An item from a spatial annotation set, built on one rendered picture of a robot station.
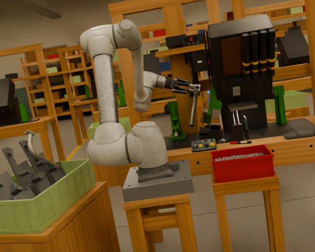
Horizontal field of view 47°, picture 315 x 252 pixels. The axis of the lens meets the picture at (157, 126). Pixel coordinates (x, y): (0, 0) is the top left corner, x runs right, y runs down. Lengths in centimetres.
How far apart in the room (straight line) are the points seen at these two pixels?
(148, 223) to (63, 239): 43
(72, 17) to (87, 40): 1073
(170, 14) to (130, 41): 82
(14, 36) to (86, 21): 244
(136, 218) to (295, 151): 104
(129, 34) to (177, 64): 86
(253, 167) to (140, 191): 61
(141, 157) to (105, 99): 36
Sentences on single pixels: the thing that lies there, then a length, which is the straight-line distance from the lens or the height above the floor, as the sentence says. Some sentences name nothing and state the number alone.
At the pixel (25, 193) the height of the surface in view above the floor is 92.
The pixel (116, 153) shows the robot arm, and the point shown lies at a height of 107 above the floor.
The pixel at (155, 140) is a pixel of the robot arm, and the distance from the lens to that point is 175.
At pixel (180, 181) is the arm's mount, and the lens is 171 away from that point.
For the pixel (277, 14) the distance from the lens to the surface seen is 992.
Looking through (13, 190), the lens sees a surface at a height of 94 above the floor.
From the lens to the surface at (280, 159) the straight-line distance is 227.
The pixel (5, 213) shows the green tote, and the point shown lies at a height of 90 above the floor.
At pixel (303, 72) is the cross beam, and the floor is 121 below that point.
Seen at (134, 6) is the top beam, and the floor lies 189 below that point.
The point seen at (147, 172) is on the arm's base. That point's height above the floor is 96.
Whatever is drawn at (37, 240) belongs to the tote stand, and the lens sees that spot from 183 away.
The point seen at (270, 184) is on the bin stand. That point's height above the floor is 77.
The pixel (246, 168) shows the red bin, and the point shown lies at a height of 86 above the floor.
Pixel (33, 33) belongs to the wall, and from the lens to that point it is 1301.
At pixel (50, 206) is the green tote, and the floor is 87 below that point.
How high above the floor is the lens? 150
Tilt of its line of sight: 11 degrees down
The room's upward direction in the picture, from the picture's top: 9 degrees counter-clockwise
